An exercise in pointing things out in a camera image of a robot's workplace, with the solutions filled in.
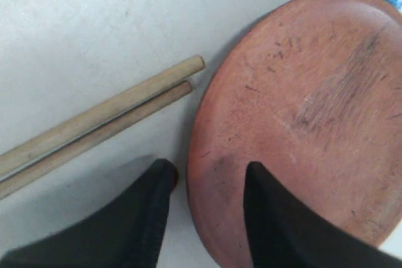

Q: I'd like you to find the light wooden chopstick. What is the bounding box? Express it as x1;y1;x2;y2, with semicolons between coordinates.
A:
1;55;205;177

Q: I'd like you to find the dark brown wooden plate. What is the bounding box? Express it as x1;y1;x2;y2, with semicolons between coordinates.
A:
187;0;401;267

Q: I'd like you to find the dark brown wooden spoon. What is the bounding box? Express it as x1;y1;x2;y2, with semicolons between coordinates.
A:
173;169;179;189

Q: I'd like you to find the dark wooden chopstick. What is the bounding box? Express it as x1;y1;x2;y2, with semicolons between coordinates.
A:
1;80;193;199

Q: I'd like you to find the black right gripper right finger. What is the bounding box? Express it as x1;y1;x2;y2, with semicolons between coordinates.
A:
243;161;401;267

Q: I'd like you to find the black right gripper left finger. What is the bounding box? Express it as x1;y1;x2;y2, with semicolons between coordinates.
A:
1;159;176;267

